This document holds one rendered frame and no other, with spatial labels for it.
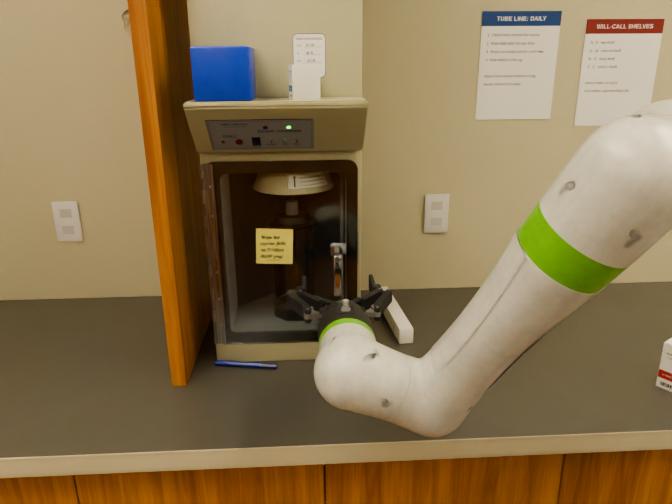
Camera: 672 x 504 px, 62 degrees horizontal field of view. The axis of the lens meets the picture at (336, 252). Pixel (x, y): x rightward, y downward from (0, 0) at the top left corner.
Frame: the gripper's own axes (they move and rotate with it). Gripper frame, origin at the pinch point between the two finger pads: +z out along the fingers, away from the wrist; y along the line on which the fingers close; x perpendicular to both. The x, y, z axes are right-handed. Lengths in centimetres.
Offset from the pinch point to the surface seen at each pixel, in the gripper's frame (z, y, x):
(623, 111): 49, -82, -30
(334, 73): 5.6, 0.2, -40.8
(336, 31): 5.6, -0.3, -48.3
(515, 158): 49, -53, -17
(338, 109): -5.3, 0.1, -35.0
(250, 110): -5.3, 15.4, -34.9
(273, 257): 4.4, 13.1, -4.4
